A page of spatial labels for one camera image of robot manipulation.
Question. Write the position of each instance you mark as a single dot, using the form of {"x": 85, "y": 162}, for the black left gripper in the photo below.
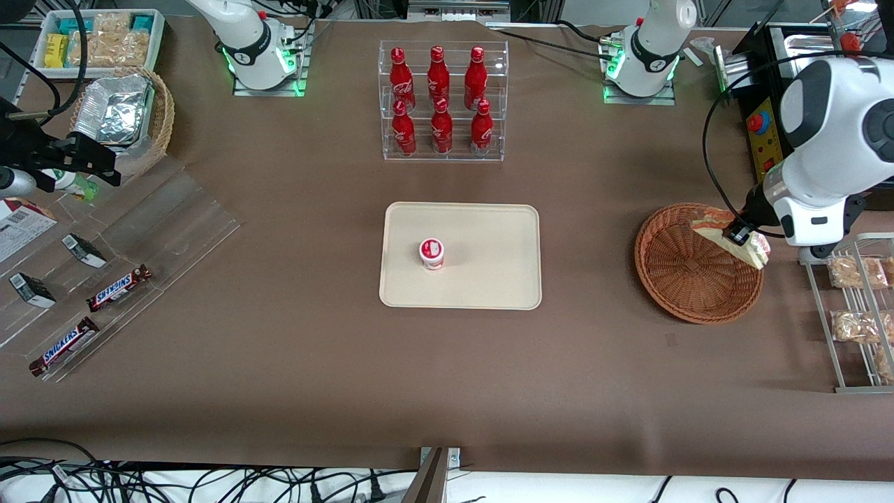
{"x": 753, "y": 203}

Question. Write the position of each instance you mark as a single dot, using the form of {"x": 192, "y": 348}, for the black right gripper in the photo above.
{"x": 31, "y": 148}

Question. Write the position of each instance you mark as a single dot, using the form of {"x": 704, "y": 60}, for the triangular sandwich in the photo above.
{"x": 758, "y": 251}

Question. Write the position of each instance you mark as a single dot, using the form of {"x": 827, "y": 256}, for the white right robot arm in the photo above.
{"x": 244, "y": 42}

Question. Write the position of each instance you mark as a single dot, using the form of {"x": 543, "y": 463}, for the round brown wicker basket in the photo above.
{"x": 684, "y": 279}

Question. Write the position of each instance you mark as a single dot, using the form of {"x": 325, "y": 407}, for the tan wicker basket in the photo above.
{"x": 164, "y": 119}

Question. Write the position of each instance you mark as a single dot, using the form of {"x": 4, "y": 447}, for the beige plastic tray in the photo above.
{"x": 489, "y": 279}

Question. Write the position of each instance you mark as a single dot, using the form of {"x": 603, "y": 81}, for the green white small bottle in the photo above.
{"x": 78, "y": 186}

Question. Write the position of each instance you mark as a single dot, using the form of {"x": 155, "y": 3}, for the silver foil containers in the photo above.
{"x": 115, "y": 112}

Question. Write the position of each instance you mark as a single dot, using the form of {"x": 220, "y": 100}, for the small black white box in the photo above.
{"x": 84, "y": 250}
{"x": 31, "y": 290}

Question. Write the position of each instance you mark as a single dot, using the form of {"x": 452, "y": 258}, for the clear acrylic stepped display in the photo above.
{"x": 174, "y": 223}

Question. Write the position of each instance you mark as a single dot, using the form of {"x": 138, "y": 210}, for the red white carton box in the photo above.
{"x": 21, "y": 227}

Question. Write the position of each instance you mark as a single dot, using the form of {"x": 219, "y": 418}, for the clear cracker pack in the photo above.
{"x": 112, "y": 22}
{"x": 115, "y": 50}

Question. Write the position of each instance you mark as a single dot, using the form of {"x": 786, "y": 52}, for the clear bagged snack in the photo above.
{"x": 848, "y": 272}
{"x": 885, "y": 363}
{"x": 852, "y": 326}

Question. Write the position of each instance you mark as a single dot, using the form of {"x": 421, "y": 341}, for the yellow snack pack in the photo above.
{"x": 56, "y": 50}

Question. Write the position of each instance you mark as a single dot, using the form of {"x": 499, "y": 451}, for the snickers chocolate bar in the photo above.
{"x": 119, "y": 288}
{"x": 64, "y": 346}

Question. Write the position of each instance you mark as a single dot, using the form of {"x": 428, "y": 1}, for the white plastic bin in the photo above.
{"x": 157, "y": 42}

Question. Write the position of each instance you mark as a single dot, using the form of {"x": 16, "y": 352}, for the teal snack pack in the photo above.
{"x": 143, "y": 22}
{"x": 70, "y": 26}

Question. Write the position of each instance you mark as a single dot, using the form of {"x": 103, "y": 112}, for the silver metal plate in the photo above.
{"x": 723, "y": 70}

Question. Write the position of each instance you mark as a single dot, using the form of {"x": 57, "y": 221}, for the stainless steel pan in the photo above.
{"x": 810, "y": 43}

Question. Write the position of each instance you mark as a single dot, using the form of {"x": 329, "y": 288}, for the red cola bottle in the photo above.
{"x": 399, "y": 77}
{"x": 438, "y": 73}
{"x": 481, "y": 131}
{"x": 441, "y": 131}
{"x": 475, "y": 77}
{"x": 403, "y": 133}

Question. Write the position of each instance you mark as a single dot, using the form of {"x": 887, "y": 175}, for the brown table cover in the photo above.
{"x": 279, "y": 384}

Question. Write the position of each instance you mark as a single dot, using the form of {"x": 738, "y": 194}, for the clear acrylic bottle rack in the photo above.
{"x": 443, "y": 157}

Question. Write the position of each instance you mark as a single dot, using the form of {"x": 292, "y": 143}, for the red white yogurt cup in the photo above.
{"x": 431, "y": 253}

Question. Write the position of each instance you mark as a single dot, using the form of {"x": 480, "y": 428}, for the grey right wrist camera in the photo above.
{"x": 15, "y": 181}

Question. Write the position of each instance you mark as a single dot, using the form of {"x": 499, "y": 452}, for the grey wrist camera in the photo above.
{"x": 15, "y": 181}
{"x": 824, "y": 251}

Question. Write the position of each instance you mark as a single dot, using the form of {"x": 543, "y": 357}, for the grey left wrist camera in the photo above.
{"x": 824, "y": 251}

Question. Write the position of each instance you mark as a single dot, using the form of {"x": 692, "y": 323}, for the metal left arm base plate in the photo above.
{"x": 639, "y": 100}

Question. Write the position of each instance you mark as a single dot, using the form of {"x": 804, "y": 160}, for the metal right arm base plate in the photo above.
{"x": 304, "y": 70}

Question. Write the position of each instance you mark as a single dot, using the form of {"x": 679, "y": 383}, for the aluminium frame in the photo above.
{"x": 454, "y": 8}

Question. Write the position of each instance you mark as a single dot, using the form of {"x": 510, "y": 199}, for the metal table bracket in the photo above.
{"x": 433, "y": 478}

